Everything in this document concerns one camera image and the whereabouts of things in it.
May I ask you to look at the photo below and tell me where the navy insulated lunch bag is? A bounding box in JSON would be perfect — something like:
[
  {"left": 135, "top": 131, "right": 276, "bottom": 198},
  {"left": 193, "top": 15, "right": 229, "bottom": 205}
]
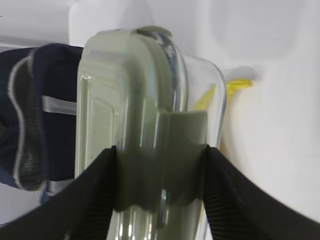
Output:
[{"left": 0, "top": 43, "right": 83, "bottom": 203}]

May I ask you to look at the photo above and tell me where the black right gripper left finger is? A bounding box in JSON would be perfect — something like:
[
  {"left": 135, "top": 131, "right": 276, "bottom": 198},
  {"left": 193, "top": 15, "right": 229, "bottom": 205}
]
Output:
[{"left": 0, "top": 147, "right": 117, "bottom": 240}]

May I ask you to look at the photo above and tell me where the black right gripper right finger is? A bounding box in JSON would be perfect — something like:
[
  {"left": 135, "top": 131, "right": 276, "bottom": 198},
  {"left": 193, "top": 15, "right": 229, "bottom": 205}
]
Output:
[{"left": 202, "top": 146, "right": 320, "bottom": 240}]

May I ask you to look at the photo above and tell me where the glass container green lid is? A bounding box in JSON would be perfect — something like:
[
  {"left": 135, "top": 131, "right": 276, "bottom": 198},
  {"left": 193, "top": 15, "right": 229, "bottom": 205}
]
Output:
[{"left": 75, "top": 26, "right": 227, "bottom": 240}]

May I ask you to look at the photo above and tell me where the yellow banana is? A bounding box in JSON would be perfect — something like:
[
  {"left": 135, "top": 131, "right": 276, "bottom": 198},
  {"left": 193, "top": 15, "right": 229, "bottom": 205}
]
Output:
[{"left": 194, "top": 78, "right": 253, "bottom": 111}]

